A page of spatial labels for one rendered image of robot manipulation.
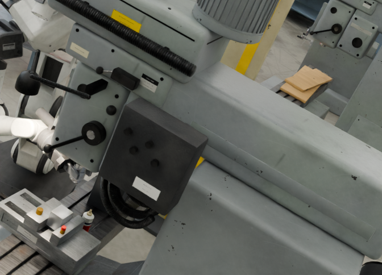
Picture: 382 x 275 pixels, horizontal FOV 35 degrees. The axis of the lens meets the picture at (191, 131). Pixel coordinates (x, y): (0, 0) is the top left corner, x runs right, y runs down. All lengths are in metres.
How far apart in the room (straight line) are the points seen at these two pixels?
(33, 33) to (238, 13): 0.89
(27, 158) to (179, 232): 1.43
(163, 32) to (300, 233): 0.62
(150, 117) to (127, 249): 2.42
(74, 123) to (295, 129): 0.66
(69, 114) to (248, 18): 0.62
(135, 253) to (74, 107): 2.05
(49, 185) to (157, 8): 1.62
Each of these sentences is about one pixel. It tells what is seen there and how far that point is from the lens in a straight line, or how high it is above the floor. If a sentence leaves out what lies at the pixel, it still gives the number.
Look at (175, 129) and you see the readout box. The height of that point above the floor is 1.72.
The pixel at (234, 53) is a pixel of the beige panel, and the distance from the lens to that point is 3.53.
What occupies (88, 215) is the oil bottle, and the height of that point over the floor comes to 1.01.
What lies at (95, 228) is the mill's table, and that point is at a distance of 2.36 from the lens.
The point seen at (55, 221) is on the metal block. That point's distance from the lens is 2.11.
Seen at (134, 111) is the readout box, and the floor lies 1.72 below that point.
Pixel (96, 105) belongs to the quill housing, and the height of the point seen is 1.53.
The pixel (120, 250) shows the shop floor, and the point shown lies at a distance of 3.74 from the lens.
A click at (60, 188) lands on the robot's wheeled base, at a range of 3.06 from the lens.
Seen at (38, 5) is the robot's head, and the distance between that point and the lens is 2.12.
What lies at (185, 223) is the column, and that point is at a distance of 1.63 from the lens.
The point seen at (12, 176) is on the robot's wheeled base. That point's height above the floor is 0.57.
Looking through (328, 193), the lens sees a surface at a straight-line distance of 1.61.
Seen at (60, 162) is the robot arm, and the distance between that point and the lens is 2.00.
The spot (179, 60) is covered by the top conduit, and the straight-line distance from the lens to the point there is 1.57.
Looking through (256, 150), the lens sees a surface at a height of 1.67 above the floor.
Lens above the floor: 2.36
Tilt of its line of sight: 26 degrees down
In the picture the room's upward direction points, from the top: 25 degrees clockwise
